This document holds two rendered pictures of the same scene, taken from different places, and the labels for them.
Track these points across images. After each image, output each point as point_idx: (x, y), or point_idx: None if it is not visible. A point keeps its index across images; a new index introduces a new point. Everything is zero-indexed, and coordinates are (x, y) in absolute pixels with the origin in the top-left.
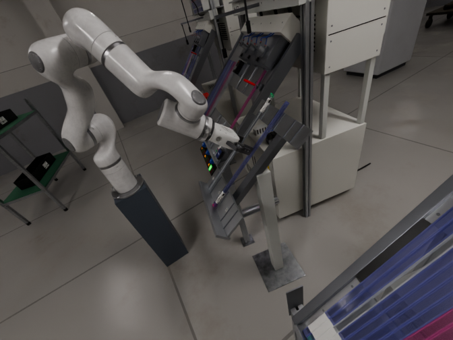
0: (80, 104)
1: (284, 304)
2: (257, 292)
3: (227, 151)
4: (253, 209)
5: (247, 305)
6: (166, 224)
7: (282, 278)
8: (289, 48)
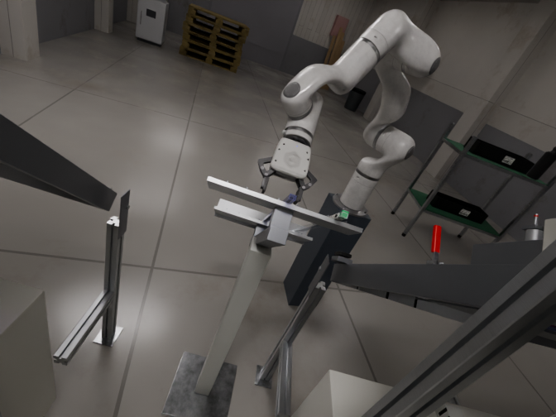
0: (381, 100)
1: (159, 358)
2: (194, 341)
3: (345, 266)
4: (282, 359)
5: (190, 323)
6: (311, 259)
7: (182, 378)
8: (505, 265)
